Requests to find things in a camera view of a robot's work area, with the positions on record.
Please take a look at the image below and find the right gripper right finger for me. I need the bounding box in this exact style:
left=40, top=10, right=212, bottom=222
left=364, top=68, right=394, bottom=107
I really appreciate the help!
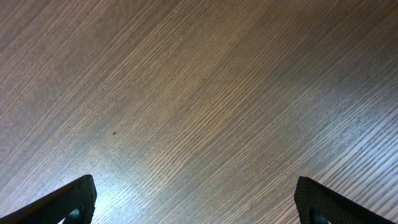
left=294, top=176, right=394, bottom=224

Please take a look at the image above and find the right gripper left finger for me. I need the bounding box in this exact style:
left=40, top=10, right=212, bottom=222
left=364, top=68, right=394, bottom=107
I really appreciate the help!
left=1, top=174, right=97, bottom=224

